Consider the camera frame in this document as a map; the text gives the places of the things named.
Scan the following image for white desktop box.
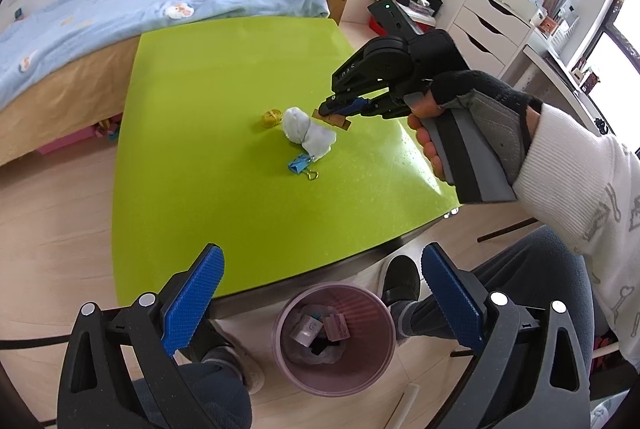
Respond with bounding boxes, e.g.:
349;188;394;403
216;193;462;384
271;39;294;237
487;0;547;26

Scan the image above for brown cardboard piece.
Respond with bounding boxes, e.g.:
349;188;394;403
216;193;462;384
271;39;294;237
311;109;353;131

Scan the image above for white crumpled sock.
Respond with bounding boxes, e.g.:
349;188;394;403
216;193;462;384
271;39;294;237
281;106;338;157

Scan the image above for pink box under bed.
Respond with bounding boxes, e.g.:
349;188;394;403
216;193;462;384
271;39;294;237
37;129;99;156

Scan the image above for person's left leg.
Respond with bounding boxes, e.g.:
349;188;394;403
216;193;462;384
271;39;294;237
132;344;267;429

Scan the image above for blue binder clip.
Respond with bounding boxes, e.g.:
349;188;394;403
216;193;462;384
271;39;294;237
287;155;320;181

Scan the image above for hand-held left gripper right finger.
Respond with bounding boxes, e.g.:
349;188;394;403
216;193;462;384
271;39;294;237
421;243;593;429

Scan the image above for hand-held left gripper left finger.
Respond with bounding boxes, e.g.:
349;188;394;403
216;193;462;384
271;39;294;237
57;243;226;429

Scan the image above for pink waste bin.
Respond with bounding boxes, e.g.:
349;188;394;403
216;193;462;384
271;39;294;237
272;281;397;397

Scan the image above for light blue printed blanket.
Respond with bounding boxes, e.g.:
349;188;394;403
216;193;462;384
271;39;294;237
0;0;331;110

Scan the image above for colourful toys under bed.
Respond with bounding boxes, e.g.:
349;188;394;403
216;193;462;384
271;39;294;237
97;116;121;140

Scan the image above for person's right hand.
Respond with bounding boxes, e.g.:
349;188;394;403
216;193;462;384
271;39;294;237
407;70;543;184

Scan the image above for red storage box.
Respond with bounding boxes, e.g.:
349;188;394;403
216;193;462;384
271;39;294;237
369;12;436;35

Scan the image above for brown wooden stick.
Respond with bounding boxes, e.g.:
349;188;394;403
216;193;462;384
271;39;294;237
477;218;539;244

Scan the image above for wooden bed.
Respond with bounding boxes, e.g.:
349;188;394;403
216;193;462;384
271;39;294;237
0;0;332;171

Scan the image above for white tube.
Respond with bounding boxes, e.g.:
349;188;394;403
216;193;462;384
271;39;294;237
392;384;419;429

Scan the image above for white labelled carton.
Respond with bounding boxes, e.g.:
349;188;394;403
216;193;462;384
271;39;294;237
292;313;322;346

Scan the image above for pink and white carton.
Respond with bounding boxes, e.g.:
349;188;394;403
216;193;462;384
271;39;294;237
322;314;351;342

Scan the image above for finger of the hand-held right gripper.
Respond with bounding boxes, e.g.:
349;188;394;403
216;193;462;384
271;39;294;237
345;98;416;120
318;93;361;115

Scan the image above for white drawer unit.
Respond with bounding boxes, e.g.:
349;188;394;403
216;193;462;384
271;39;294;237
450;0;534;83

